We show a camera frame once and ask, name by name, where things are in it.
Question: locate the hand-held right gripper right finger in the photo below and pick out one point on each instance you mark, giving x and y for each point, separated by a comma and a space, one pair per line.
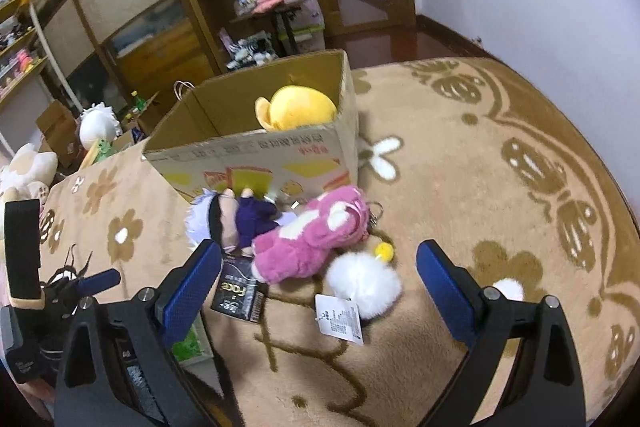
447, 292

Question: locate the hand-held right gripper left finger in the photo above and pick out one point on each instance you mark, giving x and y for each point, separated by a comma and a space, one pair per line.
192, 289

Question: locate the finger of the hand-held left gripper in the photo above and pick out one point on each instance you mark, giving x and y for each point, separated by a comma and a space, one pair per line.
100, 281

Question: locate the black tissue packet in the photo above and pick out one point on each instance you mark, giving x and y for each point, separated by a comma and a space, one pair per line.
240, 292

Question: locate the green tissue packet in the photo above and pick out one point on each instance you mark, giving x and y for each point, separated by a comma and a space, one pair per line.
192, 339

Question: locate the white-haired plush doll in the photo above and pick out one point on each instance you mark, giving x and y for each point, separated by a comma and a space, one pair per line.
235, 219

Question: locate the white pompom plush toy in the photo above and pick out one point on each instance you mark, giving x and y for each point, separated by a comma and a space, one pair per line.
362, 282

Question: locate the pink bear plush toy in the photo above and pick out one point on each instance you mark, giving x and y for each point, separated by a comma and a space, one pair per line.
300, 242

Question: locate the printed cardboard box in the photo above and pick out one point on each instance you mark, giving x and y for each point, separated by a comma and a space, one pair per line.
240, 157

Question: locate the yellow plush toy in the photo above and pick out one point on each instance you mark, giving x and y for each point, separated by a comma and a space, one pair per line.
300, 107

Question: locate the cream cat plush toy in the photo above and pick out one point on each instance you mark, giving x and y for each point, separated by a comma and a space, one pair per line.
30, 167

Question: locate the open brown cardboard box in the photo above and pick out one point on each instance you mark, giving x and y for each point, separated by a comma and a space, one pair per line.
57, 132

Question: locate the green yellow toy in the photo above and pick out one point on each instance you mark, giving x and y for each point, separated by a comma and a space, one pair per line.
102, 152

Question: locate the large white plush head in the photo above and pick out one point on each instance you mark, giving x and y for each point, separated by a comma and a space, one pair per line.
99, 124

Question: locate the cardboard box with bottles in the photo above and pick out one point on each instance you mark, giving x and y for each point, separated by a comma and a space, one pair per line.
137, 127

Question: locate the green glass bottle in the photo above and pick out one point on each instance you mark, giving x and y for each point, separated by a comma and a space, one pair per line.
136, 102

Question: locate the pink figure toy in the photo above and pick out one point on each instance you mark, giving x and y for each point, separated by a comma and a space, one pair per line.
25, 59

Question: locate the white pole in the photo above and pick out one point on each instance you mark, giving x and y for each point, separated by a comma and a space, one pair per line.
52, 57

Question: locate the wooden open display shelf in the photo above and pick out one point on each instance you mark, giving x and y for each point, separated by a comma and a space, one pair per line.
20, 37

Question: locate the black white striped item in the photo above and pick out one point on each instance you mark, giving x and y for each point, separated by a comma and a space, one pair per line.
250, 49

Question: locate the wooden wardrobe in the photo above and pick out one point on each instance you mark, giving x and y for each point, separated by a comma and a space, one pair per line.
115, 7

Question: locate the clear plastic storage bin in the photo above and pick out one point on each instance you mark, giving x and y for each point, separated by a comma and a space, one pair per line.
305, 32

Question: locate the small dark side table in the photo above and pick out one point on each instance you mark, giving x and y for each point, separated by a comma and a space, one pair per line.
277, 19

